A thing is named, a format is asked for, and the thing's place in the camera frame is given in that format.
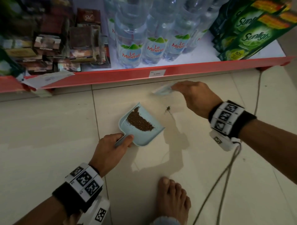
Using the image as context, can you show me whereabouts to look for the person's left hand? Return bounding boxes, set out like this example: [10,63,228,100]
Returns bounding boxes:
[89,133,135,178]

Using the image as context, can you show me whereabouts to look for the person's right hand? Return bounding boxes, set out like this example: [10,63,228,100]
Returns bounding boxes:
[171,80,223,119]

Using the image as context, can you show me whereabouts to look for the light blue plastic dustpan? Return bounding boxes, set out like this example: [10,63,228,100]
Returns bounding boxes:
[114,103,166,148]

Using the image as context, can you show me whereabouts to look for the light blue brush white bristles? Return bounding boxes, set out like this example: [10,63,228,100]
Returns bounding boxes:
[152,82,178,96]

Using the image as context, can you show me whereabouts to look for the brown granules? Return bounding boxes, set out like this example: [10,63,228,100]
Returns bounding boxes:
[126,106,172,132]

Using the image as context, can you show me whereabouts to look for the red edged store shelf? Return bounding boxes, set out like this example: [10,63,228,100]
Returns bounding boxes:
[0,0,295,94]

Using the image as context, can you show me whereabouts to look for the person's left forearm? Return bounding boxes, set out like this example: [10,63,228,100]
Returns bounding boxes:
[13,196,68,225]

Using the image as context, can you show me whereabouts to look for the person's right forearm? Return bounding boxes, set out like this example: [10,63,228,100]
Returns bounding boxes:
[239,119,297,185]

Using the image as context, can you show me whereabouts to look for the person's right foot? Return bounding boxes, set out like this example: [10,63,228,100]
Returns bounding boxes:
[156,176,192,223]

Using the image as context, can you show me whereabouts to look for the black right wristband with markers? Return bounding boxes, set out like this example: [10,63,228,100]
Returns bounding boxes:
[208,100,257,139]

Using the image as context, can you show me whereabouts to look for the black wristband with markers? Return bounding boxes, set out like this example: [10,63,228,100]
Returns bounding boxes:
[208,100,257,139]
[52,163,104,217]

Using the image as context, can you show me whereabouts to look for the black left wristband with markers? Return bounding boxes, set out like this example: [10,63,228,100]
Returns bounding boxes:
[52,163,104,217]

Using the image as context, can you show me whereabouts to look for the stack of clear water bottles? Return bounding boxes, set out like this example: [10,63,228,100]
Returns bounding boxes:
[103,0,229,69]

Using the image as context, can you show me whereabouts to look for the stack of dark green pouches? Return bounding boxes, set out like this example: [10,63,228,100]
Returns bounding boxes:
[209,0,297,62]
[0,46,25,78]

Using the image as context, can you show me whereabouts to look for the fuzzy blue right trouser cuff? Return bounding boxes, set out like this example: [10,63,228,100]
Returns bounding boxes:
[152,216,181,225]

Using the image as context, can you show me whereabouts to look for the pile of small brown packets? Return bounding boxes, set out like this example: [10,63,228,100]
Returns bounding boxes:
[0,0,111,76]

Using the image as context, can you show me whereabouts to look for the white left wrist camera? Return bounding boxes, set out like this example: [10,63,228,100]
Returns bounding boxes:
[80,196,110,225]

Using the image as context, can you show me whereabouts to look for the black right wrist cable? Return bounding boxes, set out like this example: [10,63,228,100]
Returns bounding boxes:
[192,141,243,225]

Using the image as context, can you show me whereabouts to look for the grey floor cable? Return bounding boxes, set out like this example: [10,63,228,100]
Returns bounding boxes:
[216,70,263,225]

